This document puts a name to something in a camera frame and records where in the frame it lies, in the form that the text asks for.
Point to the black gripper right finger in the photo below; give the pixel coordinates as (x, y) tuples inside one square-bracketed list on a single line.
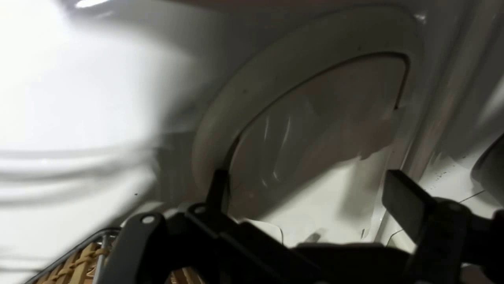
[(437, 225)]

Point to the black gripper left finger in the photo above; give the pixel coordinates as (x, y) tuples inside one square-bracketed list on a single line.
[(219, 191)]

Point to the white washer top door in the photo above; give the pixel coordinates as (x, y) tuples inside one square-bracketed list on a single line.
[(309, 124)]

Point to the wicker basket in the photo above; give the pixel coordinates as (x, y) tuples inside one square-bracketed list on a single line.
[(87, 262)]

